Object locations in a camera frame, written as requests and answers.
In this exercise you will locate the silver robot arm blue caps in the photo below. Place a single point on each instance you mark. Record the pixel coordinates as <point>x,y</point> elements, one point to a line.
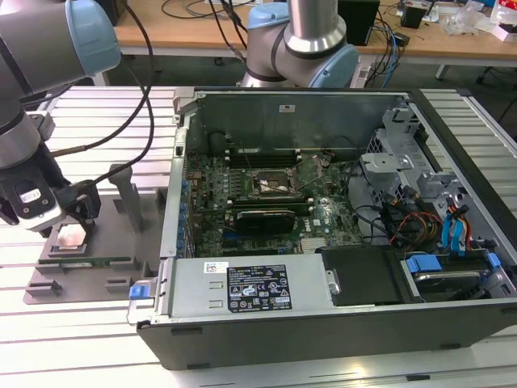
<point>40,40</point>

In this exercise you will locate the white labelled box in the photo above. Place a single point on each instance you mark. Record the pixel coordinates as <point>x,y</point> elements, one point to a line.
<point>364,74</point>

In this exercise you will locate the blue disk carrier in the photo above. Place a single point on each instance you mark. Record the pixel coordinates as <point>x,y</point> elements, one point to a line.
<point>424,264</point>

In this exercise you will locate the round coin battery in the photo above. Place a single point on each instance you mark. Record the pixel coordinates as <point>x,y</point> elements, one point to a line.
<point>325,162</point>

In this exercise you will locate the black computer tower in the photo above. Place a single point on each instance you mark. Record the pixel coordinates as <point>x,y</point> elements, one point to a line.
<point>359,22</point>

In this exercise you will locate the CPU socket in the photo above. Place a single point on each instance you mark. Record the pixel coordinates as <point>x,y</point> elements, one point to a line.
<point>268,178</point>

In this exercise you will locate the silver square CPU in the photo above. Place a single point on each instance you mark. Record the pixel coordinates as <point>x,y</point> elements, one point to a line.
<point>72,236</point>

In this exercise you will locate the green RAM stick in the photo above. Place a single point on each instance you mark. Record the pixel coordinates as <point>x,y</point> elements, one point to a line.
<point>81,262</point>

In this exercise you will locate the green motherboard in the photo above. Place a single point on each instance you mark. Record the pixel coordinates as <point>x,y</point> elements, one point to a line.
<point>335,218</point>

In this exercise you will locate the grey parts rack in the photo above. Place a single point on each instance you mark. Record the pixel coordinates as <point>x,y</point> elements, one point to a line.
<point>93,242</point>

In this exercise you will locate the clear plastic bags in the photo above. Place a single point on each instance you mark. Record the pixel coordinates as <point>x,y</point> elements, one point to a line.
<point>468,20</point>

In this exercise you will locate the silver drive cage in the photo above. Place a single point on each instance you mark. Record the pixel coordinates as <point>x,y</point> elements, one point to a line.
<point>383,161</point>

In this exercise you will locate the wooden desk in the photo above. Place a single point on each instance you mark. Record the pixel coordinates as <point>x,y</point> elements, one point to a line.
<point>444,50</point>

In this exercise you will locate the black graphics card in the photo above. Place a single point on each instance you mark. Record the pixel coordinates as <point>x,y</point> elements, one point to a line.
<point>262,221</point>

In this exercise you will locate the black plastic shroud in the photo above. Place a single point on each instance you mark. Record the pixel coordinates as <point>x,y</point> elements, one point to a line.
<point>363,275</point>

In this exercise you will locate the blue expansion slot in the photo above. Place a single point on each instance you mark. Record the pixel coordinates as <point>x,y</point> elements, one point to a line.
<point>230,235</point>

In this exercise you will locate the silver power supply unit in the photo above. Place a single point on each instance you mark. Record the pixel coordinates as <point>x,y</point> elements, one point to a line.
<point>190,283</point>

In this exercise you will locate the white and red box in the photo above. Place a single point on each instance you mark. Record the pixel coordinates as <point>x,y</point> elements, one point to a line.
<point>507,16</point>

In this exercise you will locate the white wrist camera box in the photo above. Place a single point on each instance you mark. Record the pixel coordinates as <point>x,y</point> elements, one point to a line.
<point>40,218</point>

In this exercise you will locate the small black device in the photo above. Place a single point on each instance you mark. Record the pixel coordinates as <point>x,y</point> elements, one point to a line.
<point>402,39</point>

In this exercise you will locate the open black PC case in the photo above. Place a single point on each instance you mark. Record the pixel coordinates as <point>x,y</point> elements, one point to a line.
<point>282,343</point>

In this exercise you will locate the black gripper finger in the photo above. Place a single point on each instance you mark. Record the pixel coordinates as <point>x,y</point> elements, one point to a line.
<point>87,210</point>
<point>9,210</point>

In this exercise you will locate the blue case latch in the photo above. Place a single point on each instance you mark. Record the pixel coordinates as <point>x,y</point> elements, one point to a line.
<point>138,292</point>

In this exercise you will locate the thin metal locking lever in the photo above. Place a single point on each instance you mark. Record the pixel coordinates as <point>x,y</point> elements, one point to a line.
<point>280,184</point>
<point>247,159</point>

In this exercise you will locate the silver finned chipset heatsink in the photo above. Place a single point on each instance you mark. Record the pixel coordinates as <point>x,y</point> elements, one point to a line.
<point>313,244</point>

